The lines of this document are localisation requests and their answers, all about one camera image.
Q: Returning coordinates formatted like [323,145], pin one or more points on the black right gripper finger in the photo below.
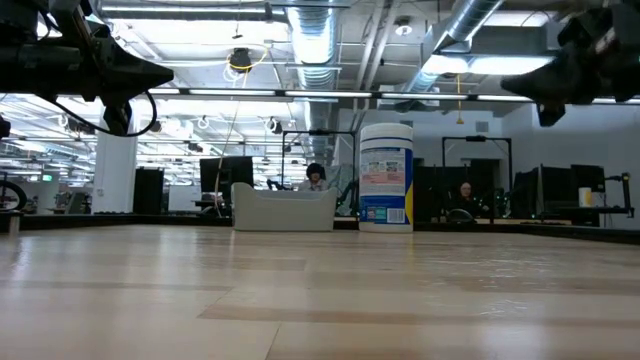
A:
[550,70]
[550,100]

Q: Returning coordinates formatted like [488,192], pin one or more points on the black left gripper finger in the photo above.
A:
[120,61]
[117,112]

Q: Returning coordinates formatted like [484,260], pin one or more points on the white disinfecting wipes canister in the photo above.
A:
[385,175]

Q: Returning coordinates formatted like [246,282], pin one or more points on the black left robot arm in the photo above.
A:
[20,65]

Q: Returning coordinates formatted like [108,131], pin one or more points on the bright ceiling light panel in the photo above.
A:
[500,65]

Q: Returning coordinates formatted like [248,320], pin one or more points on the white structural column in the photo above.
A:
[115,170]

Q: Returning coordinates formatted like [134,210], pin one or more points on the black tall cabinet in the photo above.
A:
[148,190]

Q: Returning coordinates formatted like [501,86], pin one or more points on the black background workstation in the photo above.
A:
[550,190]

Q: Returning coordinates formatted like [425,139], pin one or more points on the green exit sign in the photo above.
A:
[46,177]

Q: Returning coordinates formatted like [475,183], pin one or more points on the long linear ceiling light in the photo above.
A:
[235,92]

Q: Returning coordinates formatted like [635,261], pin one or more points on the black wheel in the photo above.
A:
[22,192]

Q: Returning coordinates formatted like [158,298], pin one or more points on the person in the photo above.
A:
[465,195]
[315,175]

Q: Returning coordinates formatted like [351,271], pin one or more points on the black desk monitor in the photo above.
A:
[235,172]

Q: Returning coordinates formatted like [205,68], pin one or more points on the white ceiling sensor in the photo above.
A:
[403,27]

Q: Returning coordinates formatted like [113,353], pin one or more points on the grey plastic bin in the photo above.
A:
[280,210]

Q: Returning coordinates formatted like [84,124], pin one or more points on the black background gantry frame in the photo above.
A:
[475,138]
[320,132]

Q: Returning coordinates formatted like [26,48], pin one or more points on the black metal table frame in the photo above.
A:
[125,222]

